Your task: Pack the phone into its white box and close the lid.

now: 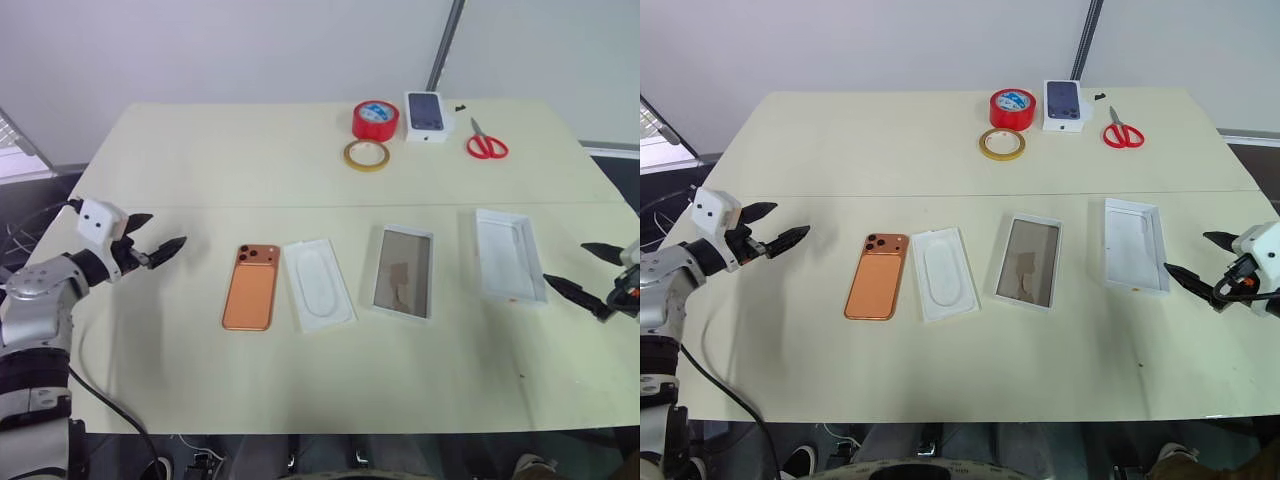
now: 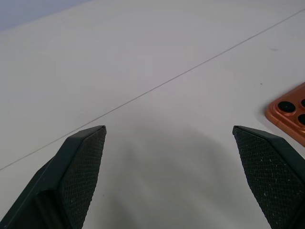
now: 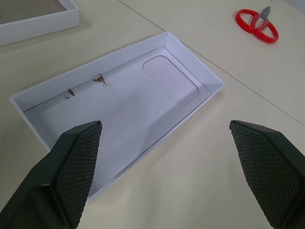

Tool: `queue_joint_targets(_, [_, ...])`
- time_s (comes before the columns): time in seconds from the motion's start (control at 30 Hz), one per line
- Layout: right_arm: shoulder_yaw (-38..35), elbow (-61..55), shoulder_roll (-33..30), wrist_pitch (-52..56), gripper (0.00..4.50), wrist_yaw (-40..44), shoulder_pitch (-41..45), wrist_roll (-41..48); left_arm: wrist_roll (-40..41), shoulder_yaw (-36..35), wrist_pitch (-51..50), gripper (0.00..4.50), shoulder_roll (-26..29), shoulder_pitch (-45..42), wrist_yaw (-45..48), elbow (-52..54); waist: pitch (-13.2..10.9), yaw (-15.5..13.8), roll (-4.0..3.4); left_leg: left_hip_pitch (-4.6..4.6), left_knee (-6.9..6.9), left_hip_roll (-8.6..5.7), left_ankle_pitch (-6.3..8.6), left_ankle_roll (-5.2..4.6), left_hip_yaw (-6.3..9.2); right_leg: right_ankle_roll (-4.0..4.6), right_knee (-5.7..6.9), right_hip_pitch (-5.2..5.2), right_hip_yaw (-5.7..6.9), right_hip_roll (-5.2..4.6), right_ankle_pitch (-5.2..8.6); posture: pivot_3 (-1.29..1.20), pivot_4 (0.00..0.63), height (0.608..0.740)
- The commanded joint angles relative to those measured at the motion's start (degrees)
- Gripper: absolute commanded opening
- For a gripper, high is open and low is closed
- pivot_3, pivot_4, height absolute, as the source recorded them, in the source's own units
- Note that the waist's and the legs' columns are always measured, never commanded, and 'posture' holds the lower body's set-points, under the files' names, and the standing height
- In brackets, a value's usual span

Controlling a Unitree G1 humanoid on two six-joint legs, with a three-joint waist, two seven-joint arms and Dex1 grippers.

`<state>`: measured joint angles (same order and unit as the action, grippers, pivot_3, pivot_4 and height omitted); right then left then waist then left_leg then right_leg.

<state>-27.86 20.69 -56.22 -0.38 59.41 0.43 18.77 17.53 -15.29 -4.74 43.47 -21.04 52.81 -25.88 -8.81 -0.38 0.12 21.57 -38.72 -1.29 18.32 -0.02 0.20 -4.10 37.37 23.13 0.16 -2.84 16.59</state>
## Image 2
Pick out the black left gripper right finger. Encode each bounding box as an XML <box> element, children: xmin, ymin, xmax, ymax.
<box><xmin>232</xmin><ymin>125</ymin><xmax>305</xmax><ymax>229</ymax></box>

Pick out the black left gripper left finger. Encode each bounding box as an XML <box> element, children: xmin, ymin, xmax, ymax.
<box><xmin>0</xmin><ymin>125</ymin><xmax>107</xmax><ymax>229</ymax></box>

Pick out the orange smartphone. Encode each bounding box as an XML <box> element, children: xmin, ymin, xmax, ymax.
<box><xmin>265</xmin><ymin>82</ymin><xmax>305</xmax><ymax>141</ymax></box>

